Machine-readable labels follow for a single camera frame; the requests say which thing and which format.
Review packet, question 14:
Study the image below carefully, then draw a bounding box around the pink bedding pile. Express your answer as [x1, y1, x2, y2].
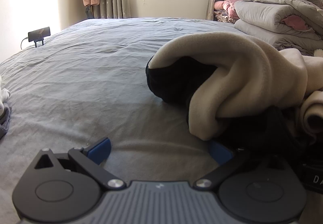
[214, 0, 240, 24]

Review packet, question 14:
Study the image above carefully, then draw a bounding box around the phone charging cable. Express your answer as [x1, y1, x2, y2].
[21, 36, 32, 50]

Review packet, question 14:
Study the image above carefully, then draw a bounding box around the bed with grey sheet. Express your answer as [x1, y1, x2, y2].
[0, 17, 323, 224]

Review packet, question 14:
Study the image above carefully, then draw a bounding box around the folded grey quilt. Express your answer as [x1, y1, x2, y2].
[233, 0, 323, 54]

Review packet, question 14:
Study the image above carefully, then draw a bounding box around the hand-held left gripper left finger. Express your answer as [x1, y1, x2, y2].
[34, 137, 127, 191]

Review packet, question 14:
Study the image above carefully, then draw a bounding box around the white folded garment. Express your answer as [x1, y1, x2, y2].
[0, 75, 11, 111]

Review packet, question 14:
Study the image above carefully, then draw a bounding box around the black phone on stand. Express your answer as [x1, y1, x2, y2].
[28, 26, 51, 48]

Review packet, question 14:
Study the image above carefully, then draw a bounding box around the cream and black sweatshirt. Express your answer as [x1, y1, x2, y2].
[146, 32, 323, 164]

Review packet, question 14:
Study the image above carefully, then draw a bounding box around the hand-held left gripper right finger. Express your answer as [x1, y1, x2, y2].
[194, 140, 293, 191]

